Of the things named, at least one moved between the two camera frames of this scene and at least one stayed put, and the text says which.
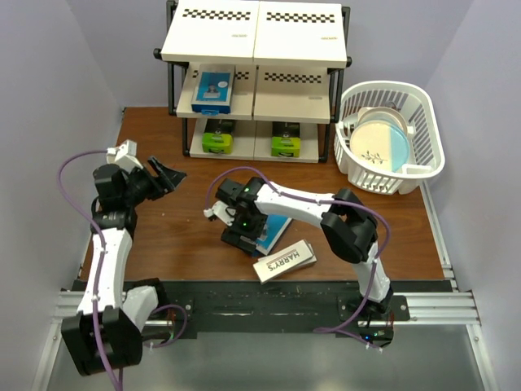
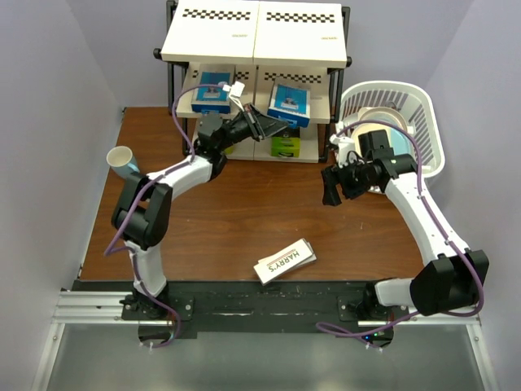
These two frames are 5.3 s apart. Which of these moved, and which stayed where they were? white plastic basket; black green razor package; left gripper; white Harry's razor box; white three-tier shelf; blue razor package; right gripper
Moved: blue razor package; left gripper; right gripper
Stayed: white Harry's razor box; black green razor package; white plastic basket; white three-tier shelf
